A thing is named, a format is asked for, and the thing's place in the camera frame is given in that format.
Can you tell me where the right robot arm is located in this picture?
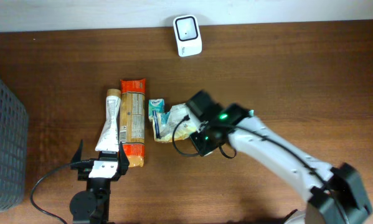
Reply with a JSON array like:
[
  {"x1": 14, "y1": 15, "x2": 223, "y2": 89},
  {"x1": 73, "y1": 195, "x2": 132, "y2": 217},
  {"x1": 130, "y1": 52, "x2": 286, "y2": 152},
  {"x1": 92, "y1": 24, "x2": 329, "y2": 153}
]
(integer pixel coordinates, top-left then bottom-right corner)
[{"x1": 186, "y1": 91, "x2": 373, "y2": 223}]

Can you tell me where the dark grey mesh basket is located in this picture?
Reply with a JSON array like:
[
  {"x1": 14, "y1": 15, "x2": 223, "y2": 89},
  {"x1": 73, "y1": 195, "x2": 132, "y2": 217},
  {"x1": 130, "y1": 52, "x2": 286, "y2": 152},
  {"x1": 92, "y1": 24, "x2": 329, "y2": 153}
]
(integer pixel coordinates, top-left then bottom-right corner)
[{"x1": 0, "y1": 79, "x2": 29, "y2": 212}]

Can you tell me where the white barcode scanner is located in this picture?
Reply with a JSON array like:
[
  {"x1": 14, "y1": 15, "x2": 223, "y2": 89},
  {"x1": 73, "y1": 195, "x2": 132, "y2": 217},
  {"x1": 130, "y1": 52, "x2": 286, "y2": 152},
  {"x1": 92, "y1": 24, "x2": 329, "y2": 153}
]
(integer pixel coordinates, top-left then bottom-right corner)
[{"x1": 172, "y1": 15, "x2": 202, "y2": 57}]

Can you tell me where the orange spaghetti packet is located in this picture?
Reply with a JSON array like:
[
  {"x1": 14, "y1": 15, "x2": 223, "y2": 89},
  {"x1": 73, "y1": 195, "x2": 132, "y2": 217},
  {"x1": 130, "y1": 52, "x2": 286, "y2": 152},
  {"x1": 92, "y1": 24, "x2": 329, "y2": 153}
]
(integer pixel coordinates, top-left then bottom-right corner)
[{"x1": 120, "y1": 78, "x2": 146, "y2": 167}]

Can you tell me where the crumpled white yellow snack bag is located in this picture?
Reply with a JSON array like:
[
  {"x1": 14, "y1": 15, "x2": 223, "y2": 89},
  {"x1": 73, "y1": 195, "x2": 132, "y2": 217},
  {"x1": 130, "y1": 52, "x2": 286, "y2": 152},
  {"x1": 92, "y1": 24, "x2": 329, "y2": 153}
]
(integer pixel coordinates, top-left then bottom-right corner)
[{"x1": 152, "y1": 103, "x2": 197, "y2": 143}]

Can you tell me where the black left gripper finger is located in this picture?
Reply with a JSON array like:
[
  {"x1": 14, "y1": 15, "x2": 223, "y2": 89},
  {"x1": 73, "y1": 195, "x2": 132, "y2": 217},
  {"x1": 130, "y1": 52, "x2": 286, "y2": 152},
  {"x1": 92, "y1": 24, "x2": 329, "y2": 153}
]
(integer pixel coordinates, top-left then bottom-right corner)
[
  {"x1": 71, "y1": 139, "x2": 83, "y2": 163},
  {"x1": 118, "y1": 142, "x2": 130, "y2": 175}
]

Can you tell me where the small teal tissue pack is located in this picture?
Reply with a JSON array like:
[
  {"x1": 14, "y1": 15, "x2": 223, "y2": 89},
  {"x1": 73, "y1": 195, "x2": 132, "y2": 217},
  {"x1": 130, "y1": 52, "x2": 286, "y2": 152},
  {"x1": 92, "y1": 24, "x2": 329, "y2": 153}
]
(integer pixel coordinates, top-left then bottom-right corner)
[{"x1": 148, "y1": 98, "x2": 165, "y2": 121}]

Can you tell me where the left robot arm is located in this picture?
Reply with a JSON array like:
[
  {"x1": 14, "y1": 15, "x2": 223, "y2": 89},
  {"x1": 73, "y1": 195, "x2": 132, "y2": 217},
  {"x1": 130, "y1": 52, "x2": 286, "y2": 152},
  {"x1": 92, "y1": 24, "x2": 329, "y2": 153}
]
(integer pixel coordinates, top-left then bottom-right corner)
[{"x1": 69, "y1": 142, "x2": 130, "y2": 223}]

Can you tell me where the white tube with beige cap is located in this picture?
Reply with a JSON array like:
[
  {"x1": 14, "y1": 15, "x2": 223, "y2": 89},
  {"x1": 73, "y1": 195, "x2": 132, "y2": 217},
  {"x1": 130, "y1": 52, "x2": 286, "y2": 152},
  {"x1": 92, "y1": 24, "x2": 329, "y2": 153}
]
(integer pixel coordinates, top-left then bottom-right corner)
[{"x1": 95, "y1": 89, "x2": 121, "y2": 152}]

